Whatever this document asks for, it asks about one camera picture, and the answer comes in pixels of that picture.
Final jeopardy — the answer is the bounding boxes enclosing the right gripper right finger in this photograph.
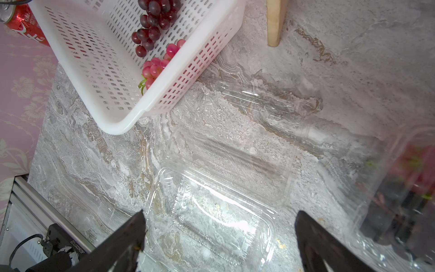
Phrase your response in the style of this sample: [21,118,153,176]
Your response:
[295,210,373,272]

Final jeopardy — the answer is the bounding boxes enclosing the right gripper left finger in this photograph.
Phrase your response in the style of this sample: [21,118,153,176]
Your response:
[69,210,146,272]

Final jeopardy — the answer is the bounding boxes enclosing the clear plastic container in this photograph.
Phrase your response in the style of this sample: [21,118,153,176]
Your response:
[345,122,435,272]
[138,80,323,272]

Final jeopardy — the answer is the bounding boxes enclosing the black grape bunch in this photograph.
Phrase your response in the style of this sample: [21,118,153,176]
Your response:
[359,182,433,254]

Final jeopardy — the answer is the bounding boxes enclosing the light red grape bunch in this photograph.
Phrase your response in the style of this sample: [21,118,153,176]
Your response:
[388,143,435,195]

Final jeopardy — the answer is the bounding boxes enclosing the dark red grape bunch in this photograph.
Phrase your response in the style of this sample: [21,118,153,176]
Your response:
[131,0,182,58]

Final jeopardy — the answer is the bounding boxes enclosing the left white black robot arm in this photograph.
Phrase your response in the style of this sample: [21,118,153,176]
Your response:
[26,251,79,272]

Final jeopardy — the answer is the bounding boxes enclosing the pink red grape bunch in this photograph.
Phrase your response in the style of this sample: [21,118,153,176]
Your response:
[138,39,186,95]

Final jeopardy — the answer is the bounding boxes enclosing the white plastic basket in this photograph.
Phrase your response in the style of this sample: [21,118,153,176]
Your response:
[29,0,246,135]

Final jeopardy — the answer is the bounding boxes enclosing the wooden two-tier shelf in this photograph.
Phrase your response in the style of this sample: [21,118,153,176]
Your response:
[266,0,289,47]

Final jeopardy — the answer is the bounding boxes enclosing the red soda can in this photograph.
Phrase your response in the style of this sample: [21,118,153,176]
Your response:
[1,1,49,46]

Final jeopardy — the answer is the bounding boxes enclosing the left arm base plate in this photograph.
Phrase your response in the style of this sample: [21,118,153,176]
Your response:
[41,223,91,258]

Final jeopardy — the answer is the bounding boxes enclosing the aluminium rail frame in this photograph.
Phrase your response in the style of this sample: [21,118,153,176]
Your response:
[1,176,95,272]

